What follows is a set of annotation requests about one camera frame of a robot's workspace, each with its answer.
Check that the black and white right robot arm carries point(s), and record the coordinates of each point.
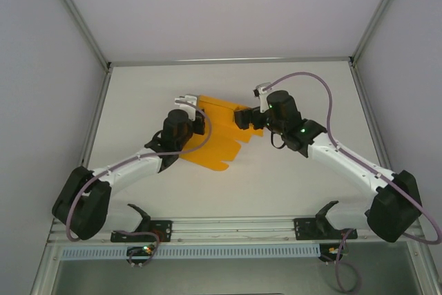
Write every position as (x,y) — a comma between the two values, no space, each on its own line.
(393,212)

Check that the small left circuit board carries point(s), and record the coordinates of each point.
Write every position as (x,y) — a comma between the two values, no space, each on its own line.
(143,249)

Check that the small right circuit board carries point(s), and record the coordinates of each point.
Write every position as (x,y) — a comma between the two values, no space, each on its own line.
(331,250)

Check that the grey metal sheet panel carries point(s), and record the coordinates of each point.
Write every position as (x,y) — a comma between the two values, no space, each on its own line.
(224,277)

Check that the long aluminium frame bar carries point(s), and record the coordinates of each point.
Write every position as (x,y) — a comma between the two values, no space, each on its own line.
(228,61)

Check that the short aluminium frame leg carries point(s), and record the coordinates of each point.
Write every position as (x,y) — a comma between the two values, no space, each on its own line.
(423,274)
(42,274)

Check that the orange paper box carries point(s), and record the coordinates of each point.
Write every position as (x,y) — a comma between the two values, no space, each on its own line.
(221,150)

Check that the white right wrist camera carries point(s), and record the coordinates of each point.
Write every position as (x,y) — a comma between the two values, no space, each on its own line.
(262,88)

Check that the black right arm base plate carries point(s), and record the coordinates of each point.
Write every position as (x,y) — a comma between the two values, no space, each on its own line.
(300,229)

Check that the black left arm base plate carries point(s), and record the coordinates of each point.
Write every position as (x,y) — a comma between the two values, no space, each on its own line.
(165,231)

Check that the aluminium frame post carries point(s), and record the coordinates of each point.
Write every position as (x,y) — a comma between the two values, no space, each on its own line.
(378,15)
(77,15)

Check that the small circuit board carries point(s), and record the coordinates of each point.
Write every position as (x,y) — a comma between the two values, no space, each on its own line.
(143,249)
(331,250)

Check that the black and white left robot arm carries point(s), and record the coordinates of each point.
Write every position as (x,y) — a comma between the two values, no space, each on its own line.
(89,212)

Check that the wide aluminium mounting rail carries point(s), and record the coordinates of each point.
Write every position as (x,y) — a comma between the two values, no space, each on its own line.
(235,229)

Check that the aluminium table side rail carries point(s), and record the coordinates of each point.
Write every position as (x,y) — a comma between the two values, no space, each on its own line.
(100,101)
(365,101)

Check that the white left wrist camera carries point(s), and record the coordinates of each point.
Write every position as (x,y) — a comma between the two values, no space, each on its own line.
(190,99)

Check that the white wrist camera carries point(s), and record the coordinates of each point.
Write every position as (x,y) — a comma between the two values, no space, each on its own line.
(262,88)
(190,99)

